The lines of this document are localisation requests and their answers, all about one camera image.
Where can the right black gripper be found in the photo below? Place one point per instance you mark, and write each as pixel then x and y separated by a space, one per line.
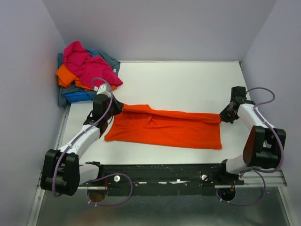
pixel 225 117

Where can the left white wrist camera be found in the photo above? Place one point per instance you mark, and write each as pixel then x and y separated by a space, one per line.
pixel 103 89

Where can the magenta t shirt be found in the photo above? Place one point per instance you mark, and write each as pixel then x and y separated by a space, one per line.
pixel 75 57

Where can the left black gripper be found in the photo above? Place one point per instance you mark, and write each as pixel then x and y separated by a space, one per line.
pixel 118 105

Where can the orange t shirt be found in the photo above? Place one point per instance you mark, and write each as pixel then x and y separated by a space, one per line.
pixel 67 76
pixel 142 124

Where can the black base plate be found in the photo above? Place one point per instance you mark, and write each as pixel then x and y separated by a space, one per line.
pixel 164 179

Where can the grey blue t shirt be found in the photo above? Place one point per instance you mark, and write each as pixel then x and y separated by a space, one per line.
pixel 112 62

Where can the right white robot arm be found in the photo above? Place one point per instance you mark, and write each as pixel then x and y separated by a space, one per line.
pixel 264 148

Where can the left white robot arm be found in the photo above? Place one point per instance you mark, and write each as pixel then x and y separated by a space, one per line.
pixel 62 172

